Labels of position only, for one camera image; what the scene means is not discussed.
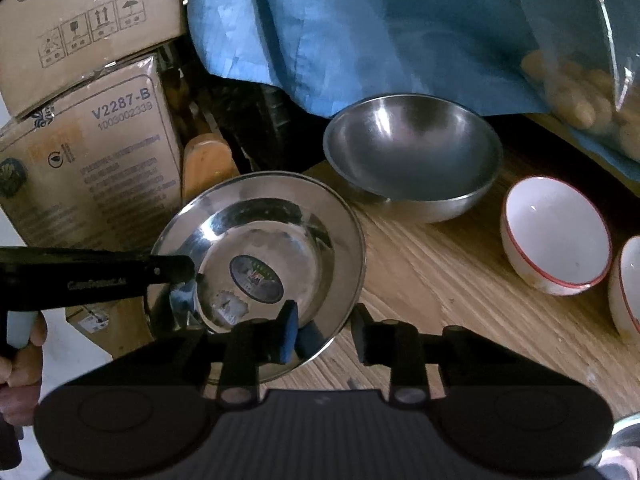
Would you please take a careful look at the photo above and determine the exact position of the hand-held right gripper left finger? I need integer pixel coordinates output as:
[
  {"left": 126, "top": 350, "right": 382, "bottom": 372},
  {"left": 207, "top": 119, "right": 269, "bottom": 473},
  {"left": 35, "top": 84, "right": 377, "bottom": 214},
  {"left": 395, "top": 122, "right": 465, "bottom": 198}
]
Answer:
[{"left": 150, "top": 300, "right": 301, "bottom": 407}]

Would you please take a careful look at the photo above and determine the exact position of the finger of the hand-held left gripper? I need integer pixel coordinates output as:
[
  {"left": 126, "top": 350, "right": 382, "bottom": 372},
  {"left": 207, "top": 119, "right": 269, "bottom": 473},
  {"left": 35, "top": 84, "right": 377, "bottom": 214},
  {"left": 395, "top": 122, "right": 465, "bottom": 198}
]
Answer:
[{"left": 149, "top": 255, "right": 197, "bottom": 287}]

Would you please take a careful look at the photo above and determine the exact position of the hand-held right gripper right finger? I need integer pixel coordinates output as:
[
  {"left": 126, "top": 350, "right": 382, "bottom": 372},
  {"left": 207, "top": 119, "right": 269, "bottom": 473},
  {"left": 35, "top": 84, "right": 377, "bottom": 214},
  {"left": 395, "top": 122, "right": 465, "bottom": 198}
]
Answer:
[{"left": 350, "top": 303, "right": 501, "bottom": 407}]

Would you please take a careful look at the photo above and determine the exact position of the steel plate with sticker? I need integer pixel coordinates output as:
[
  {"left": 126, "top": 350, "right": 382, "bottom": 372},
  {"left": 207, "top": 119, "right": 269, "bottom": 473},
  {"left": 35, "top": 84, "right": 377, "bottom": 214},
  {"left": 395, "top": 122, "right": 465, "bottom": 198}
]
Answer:
[{"left": 150, "top": 171, "right": 367, "bottom": 384}]

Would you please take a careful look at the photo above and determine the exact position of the white bowl with red rim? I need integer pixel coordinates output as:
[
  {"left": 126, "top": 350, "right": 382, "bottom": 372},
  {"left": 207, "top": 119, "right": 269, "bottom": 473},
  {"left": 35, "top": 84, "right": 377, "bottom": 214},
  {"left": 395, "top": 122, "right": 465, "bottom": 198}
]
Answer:
[
  {"left": 500, "top": 176, "right": 614, "bottom": 296},
  {"left": 607, "top": 236, "right": 640, "bottom": 344}
]

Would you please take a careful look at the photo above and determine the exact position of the person's left hand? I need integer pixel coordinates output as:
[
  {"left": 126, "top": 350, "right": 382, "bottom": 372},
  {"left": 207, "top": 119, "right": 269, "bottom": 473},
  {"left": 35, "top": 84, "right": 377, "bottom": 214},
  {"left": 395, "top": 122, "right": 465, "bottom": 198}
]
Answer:
[{"left": 0, "top": 312, "right": 49, "bottom": 427}]

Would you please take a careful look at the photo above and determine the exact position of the small cardboard box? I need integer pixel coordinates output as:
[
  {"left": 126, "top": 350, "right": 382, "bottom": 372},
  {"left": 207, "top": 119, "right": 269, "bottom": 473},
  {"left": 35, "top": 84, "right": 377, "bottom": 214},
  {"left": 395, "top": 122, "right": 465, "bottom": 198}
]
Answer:
[{"left": 65, "top": 302, "right": 154, "bottom": 359}]

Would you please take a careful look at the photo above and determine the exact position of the orange wooden object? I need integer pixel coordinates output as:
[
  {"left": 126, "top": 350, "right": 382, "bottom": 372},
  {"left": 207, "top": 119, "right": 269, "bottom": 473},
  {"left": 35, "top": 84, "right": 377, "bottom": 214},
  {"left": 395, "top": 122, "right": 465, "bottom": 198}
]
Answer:
[{"left": 183, "top": 134, "right": 236, "bottom": 202}]

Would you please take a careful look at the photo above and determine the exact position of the printed cardboard box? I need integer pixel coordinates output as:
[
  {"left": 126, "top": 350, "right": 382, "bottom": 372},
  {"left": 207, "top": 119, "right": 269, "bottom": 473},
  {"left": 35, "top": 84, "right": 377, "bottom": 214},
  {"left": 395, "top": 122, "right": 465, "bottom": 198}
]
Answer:
[{"left": 0, "top": 52, "right": 184, "bottom": 257}]

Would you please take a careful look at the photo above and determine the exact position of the black ribbed container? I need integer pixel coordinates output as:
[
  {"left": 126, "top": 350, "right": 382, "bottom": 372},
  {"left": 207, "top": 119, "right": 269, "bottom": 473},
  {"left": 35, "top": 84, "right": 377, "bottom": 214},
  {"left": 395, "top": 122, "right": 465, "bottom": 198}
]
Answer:
[{"left": 165, "top": 45, "right": 332, "bottom": 187}]

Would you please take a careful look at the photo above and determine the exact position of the large steel bowl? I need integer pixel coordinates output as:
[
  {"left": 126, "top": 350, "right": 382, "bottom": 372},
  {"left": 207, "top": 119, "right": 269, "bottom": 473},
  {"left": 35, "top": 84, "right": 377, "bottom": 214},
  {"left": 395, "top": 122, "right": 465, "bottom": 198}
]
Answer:
[{"left": 322, "top": 94, "right": 504, "bottom": 225}]

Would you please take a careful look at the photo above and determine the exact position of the plain cardboard box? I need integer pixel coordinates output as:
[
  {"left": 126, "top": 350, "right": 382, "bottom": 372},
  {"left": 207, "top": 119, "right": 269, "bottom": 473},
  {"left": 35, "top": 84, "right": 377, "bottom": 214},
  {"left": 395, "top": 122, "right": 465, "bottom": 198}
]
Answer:
[{"left": 0, "top": 0, "right": 189, "bottom": 121}]

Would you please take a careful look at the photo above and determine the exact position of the blue cloth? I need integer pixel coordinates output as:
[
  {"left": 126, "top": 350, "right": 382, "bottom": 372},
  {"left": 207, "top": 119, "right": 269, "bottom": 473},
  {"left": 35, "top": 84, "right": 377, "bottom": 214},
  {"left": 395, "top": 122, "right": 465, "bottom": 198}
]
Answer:
[{"left": 187, "top": 0, "right": 640, "bottom": 181}]

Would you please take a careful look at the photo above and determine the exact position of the clear plastic bag of snacks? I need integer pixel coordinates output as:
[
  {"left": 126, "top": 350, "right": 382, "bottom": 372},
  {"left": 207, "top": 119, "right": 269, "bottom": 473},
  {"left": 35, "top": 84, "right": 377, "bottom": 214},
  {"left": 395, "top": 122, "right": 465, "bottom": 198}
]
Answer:
[{"left": 520, "top": 0, "right": 640, "bottom": 161}]

